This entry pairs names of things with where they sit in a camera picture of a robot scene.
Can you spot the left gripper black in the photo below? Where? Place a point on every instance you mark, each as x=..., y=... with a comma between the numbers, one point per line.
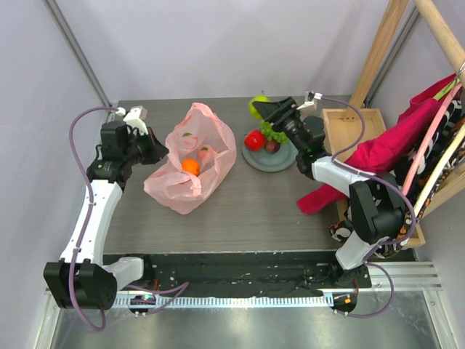
x=157, y=150

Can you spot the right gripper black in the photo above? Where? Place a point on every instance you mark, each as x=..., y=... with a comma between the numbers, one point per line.
x=282, y=112

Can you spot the green grapes bunch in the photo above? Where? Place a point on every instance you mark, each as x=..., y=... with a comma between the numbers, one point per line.
x=270, y=134

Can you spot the orange fruit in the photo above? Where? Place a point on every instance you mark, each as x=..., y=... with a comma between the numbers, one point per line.
x=191, y=166

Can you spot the pink plastic bag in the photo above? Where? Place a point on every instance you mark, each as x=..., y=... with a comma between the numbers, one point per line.
x=202, y=136

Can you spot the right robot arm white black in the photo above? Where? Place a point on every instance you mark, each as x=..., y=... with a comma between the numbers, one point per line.
x=378, y=207

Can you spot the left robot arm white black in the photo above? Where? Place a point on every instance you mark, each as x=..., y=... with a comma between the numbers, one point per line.
x=80, y=275

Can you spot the dark purple plum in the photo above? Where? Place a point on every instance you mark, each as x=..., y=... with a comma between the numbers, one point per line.
x=272, y=146

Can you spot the grey plate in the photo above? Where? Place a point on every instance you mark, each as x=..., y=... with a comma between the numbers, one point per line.
x=267, y=162

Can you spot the magenta cloth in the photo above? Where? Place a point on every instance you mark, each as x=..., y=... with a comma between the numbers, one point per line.
x=395, y=149

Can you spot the patterned black orange cloth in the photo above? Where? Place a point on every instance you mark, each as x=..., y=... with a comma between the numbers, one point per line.
x=457, y=157

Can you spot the cream hanger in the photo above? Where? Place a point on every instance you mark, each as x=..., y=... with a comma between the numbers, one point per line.
x=437, y=171

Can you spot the wooden round pole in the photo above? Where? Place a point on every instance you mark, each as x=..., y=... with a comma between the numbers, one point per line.
x=444, y=36

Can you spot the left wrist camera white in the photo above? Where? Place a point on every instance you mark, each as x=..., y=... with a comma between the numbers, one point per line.
x=135, y=118

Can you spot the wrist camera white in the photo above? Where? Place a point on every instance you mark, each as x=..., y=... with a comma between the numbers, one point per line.
x=135, y=118
x=310, y=101

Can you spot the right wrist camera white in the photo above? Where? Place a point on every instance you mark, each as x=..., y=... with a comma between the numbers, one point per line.
x=310, y=101

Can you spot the white slotted cable duct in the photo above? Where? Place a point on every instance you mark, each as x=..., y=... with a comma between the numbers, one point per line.
x=140, y=301

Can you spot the wooden upright post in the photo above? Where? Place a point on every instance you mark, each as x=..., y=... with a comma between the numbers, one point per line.
x=383, y=38

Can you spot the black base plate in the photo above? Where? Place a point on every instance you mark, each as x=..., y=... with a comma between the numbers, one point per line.
x=252, y=274

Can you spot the aluminium frame rail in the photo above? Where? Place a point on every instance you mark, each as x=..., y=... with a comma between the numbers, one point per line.
x=56, y=14

